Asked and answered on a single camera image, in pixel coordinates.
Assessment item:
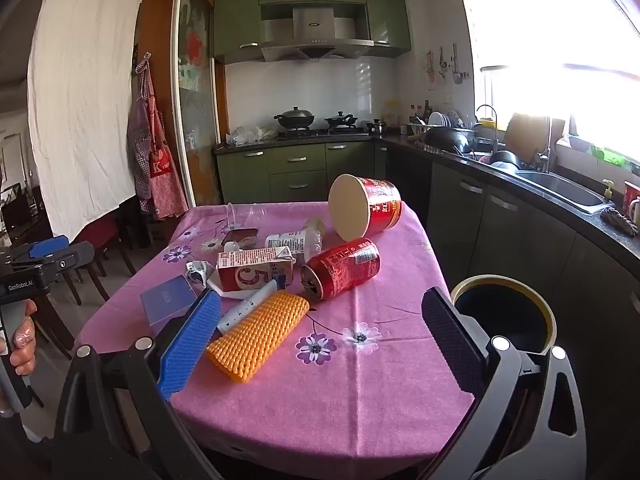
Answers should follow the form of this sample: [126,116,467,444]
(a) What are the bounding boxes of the white snack wrapper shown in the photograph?
[185,260,217,289]

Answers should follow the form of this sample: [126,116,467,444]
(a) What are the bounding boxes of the red mug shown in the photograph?
[622,181,640,222]

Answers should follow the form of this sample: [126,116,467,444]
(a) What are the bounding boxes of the pink floral tablecloth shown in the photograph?
[75,201,476,466]

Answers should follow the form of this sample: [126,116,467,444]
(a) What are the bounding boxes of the bright window with blind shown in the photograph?
[460,0,640,173]

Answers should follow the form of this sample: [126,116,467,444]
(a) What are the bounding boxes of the person's left hand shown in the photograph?
[0,300,39,377]

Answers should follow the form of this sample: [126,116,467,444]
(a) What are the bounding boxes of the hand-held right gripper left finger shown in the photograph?
[52,289,223,480]

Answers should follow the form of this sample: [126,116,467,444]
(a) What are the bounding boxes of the green upper kitchen cabinets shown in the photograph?
[212,0,413,65]

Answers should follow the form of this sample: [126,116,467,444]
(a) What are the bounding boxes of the purple checkered apron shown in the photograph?
[126,94,162,212]

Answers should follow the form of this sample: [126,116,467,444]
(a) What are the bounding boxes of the orange foam fruit net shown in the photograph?
[206,290,311,385]

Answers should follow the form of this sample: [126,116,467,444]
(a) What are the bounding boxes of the white plastic bags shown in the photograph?
[226,125,278,147]

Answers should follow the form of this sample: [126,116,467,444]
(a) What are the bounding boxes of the group of sauce bottles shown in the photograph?
[407,100,433,126]

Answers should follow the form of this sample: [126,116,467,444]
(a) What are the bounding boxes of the wooden cutting board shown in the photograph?
[504,112,551,161]

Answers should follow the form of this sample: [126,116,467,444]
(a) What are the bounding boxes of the black bin with yellow rim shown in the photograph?
[450,274,557,356]

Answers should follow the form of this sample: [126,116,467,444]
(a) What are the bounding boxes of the small blue box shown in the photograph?
[140,275,198,332]

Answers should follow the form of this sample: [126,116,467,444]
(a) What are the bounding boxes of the red cushioned wooden chair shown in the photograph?
[75,212,137,306]

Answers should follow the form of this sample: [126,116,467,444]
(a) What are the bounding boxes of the black wok with lid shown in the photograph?
[273,106,317,130]

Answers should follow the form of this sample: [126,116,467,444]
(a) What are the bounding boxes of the green plastic containers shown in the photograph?
[590,145,627,167]

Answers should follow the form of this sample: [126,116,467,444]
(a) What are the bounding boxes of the red checkered apron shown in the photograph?
[135,52,190,221]

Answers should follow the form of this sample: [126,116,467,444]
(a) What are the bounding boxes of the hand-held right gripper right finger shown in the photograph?
[420,287,588,480]

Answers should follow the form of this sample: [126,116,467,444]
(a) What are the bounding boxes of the black frying pan with lid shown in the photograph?
[324,111,359,129]

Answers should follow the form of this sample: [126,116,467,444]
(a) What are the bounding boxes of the small curved faucet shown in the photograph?
[475,105,501,155]

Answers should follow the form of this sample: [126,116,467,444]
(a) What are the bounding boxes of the clear plastic cup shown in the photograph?
[227,202,267,232]

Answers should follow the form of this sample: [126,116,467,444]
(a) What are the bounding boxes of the dark scrubbing cloth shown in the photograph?
[600,207,640,237]

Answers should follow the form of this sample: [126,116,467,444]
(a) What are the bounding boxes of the red instant noodle cup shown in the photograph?
[328,174,403,242]

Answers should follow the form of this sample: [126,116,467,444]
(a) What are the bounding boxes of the dark wooden chair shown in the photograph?
[30,255,111,361]

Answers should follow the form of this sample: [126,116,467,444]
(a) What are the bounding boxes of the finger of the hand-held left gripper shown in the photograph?
[39,241,96,287]
[10,235,70,266]

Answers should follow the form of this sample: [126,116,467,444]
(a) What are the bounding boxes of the dark base kitchen cabinets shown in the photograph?
[372,137,640,376]

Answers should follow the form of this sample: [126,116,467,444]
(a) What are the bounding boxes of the brown plastic tray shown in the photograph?
[220,228,259,249]

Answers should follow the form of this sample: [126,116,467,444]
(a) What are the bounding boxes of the red and white milk carton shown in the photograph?
[216,247,296,292]

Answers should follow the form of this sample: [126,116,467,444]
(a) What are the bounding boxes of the red soda can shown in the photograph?
[300,238,382,302]

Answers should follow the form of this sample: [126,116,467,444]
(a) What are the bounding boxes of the green base kitchen cabinets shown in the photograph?
[215,140,376,206]

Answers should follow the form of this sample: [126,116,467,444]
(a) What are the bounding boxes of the clear plastic water bottle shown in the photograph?
[223,216,327,264]

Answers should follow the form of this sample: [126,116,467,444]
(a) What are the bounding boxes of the white hanging sheet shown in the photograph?
[27,0,143,243]

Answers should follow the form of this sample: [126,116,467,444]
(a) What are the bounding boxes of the dish rack with plates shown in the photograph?
[427,110,476,132]

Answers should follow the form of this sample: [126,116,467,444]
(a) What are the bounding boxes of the white perforated plastic strip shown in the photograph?
[216,280,278,335]

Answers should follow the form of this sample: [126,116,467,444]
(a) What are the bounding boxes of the steel kitchen sink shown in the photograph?
[515,170,608,211]

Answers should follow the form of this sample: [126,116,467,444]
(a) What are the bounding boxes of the tall steel faucet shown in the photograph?
[536,116,555,172]

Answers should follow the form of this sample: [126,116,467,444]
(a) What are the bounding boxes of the large black wok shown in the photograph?
[424,126,476,154]

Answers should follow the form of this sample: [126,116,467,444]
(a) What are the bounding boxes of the hanging kitchen utensils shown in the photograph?
[424,42,473,90]

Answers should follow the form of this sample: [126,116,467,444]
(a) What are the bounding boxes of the steel range hood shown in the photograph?
[260,4,373,63]

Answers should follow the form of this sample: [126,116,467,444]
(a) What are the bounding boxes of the frosted glass sliding door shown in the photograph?
[170,0,224,208]

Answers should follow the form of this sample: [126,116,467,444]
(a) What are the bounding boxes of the black gas stove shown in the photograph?
[277,127,369,140]

